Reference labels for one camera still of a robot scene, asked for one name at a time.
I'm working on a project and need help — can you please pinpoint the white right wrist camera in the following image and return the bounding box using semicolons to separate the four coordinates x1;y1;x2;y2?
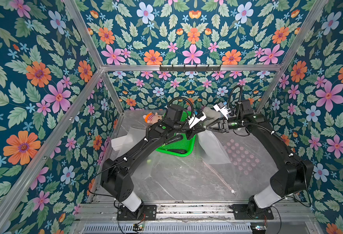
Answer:
213;102;229;119

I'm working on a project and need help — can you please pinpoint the clear zip-top bag pink zipper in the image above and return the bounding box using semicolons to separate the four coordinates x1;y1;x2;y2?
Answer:
203;162;236;194

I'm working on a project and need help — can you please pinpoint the white teddy bear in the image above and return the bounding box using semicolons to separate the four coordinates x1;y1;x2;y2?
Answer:
203;106;221;120

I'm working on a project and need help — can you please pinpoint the cartoon doll head toy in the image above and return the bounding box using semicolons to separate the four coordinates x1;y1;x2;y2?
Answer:
143;112;163;125

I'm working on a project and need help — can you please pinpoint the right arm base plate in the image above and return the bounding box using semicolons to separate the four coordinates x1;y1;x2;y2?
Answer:
230;203;274;220

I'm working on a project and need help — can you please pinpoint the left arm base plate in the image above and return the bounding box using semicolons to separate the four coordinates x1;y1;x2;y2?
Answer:
117;204;157;221

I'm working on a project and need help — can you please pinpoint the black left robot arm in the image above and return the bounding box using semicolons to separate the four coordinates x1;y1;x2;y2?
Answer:
100;104;206;213

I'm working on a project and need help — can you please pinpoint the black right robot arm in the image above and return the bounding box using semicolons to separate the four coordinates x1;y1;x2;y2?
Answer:
206;100;314;214

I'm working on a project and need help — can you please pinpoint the green plastic basket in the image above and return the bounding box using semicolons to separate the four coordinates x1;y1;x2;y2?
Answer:
156;110;195;157

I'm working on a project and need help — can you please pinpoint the white plastic box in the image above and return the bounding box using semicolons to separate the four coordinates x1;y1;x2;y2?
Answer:
111;136;127;151

